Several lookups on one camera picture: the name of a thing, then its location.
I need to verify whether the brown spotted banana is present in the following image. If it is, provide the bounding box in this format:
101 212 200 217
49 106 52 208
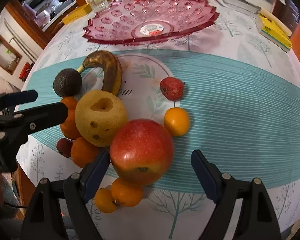
77 50 123 96

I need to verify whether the pink glass fruit bowl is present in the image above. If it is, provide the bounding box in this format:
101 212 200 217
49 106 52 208
83 0 219 45

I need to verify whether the tree print tablecloth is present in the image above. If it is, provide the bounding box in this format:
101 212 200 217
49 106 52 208
24 5 300 239

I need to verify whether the red yellow apple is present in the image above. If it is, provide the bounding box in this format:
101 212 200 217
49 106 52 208
110 119 174 187

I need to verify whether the orange plate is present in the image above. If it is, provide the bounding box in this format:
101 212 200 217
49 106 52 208
71 137 99 168

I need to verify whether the small orange right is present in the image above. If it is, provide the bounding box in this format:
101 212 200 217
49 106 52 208
164 107 190 137

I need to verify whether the red lychee right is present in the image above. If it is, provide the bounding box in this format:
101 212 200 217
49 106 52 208
160 77 185 101

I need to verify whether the dark avocado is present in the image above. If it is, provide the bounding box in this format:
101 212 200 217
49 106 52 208
53 68 82 98

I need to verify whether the small yellow orange front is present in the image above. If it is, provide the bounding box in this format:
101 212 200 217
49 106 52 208
94 188 117 213

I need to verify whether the yellow flat box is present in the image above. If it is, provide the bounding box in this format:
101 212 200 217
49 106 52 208
62 4 92 25

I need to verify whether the clear glass cup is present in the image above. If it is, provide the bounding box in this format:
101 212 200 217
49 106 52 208
88 0 109 12

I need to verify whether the yellow pear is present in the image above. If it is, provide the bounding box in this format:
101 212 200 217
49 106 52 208
75 90 128 147

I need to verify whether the yellow tissue box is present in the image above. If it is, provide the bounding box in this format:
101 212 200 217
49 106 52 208
256 8 292 52

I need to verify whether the orange with stem front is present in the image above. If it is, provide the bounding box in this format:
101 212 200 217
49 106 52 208
110 178 143 207

